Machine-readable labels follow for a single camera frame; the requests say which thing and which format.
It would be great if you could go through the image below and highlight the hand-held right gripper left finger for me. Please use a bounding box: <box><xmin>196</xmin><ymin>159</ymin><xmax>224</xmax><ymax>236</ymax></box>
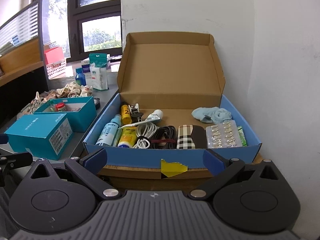
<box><xmin>30</xmin><ymin>148</ymin><xmax>119</xmax><ymax>200</ymax></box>

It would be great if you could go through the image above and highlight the wooden desktop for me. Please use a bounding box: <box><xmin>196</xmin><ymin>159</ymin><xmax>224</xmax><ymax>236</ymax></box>
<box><xmin>96</xmin><ymin>152</ymin><xmax>264</xmax><ymax>193</ymax></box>

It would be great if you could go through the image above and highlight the white ointment tube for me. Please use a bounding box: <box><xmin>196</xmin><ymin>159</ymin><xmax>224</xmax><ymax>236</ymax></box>
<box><xmin>120</xmin><ymin>109</ymin><xmax>164</xmax><ymax>130</ymax></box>

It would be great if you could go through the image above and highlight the plaid glasses case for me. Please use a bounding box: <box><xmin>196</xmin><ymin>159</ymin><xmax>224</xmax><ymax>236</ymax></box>
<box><xmin>176</xmin><ymin>124</ymin><xmax>208</xmax><ymax>150</ymax></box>

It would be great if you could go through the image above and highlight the black coiled cable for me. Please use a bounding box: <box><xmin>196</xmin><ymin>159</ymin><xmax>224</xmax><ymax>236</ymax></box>
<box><xmin>150</xmin><ymin>125</ymin><xmax>177</xmax><ymax>150</ymax></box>

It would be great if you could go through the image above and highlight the yellow tape piece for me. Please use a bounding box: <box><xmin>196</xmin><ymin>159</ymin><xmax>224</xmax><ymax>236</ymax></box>
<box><xmin>161</xmin><ymin>159</ymin><xmax>188</xmax><ymax>178</ymax></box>

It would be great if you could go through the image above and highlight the grey desk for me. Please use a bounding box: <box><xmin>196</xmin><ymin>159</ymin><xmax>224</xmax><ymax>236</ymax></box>
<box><xmin>0</xmin><ymin>64</ymin><xmax>120</xmax><ymax>167</ymax></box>

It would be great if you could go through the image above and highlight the white bandage packet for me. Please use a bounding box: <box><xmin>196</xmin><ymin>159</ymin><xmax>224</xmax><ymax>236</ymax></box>
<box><xmin>88</xmin><ymin>53</ymin><xmax>110</xmax><ymax>91</ymax></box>

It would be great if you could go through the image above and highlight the blue cardboard box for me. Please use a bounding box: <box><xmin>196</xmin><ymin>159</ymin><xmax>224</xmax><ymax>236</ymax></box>
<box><xmin>82</xmin><ymin>32</ymin><xmax>263</xmax><ymax>178</ymax></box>

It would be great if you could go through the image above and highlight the black and white clip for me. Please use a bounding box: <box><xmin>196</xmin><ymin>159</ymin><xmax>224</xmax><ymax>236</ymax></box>
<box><xmin>128</xmin><ymin>103</ymin><xmax>144</xmax><ymax>123</ymax></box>

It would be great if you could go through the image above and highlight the crumpled beige cloth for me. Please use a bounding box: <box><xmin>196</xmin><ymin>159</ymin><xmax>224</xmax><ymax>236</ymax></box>
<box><xmin>16</xmin><ymin>81</ymin><xmax>94</xmax><ymax>120</ymax></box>

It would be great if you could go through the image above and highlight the green packet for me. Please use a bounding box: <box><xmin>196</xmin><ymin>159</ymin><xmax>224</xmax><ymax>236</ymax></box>
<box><xmin>236</xmin><ymin>126</ymin><xmax>248</xmax><ymax>147</ymax></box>

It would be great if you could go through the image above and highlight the white and blue carton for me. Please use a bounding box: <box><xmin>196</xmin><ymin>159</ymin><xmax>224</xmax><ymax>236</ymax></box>
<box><xmin>81</xmin><ymin>54</ymin><xmax>111</xmax><ymax>73</ymax></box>

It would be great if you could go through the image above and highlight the closed teal box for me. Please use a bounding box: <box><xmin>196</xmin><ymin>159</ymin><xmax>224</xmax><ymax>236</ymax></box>
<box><xmin>4</xmin><ymin>113</ymin><xmax>74</xmax><ymax>161</ymax></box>

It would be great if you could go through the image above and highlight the office partition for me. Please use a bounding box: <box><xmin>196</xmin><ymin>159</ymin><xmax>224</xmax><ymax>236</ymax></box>
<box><xmin>0</xmin><ymin>0</ymin><xmax>50</xmax><ymax>98</ymax></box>

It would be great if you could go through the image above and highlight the white coiled cable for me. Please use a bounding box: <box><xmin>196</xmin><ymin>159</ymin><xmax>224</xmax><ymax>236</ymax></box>
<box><xmin>132</xmin><ymin>123</ymin><xmax>158</xmax><ymax>149</ymax></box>

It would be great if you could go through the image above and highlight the yellow sunscreen tube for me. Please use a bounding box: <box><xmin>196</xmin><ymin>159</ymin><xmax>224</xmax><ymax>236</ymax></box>
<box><xmin>117</xmin><ymin>126</ymin><xmax>138</xmax><ymax>149</ymax></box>

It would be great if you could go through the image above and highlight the open teal box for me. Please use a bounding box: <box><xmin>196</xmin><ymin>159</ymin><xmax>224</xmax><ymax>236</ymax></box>
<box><xmin>33</xmin><ymin>96</ymin><xmax>97</xmax><ymax>133</ymax></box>

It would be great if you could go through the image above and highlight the red box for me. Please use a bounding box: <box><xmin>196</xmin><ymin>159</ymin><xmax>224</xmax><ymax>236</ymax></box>
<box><xmin>44</xmin><ymin>46</ymin><xmax>64</xmax><ymax>64</ymax></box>

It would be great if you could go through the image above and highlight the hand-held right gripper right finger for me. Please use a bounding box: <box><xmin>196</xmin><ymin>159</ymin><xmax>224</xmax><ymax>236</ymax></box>
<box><xmin>189</xmin><ymin>149</ymin><xmax>285</xmax><ymax>202</ymax></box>

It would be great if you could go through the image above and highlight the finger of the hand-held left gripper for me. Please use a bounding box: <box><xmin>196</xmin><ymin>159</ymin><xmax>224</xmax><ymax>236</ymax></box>
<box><xmin>0</xmin><ymin>152</ymin><xmax>33</xmax><ymax>173</ymax></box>

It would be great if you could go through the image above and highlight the dark framed window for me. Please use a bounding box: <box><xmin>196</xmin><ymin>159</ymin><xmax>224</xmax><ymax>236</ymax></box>
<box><xmin>37</xmin><ymin>0</ymin><xmax>123</xmax><ymax>62</ymax></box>

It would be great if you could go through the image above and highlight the blue spray bottle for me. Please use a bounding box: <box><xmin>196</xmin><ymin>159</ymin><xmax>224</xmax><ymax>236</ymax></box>
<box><xmin>95</xmin><ymin>114</ymin><xmax>122</xmax><ymax>147</ymax></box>

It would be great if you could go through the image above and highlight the yellow spray can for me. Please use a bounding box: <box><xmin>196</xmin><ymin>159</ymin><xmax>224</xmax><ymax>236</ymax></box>
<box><xmin>120</xmin><ymin>104</ymin><xmax>132</xmax><ymax>125</ymax></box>

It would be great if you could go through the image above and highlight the pill blister pack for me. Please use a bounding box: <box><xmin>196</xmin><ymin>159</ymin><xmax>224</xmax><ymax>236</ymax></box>
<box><xmin>205</xmin><ymin>120</ymin><xmax>243</xmax><ymax>149</ymax></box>

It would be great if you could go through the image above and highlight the white plastic basket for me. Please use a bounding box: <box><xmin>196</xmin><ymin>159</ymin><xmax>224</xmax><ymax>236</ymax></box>
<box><xmin>45</xmin><ymin>58</ymin><xmax>68</xmax><ymax>80</ymax></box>

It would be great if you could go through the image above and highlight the light blue cloth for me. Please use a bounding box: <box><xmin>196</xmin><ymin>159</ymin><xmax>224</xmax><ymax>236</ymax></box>
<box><xmin>191</xmin><ymin>106</ymin><xmax>233</xmax><ymax>124</ymax></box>

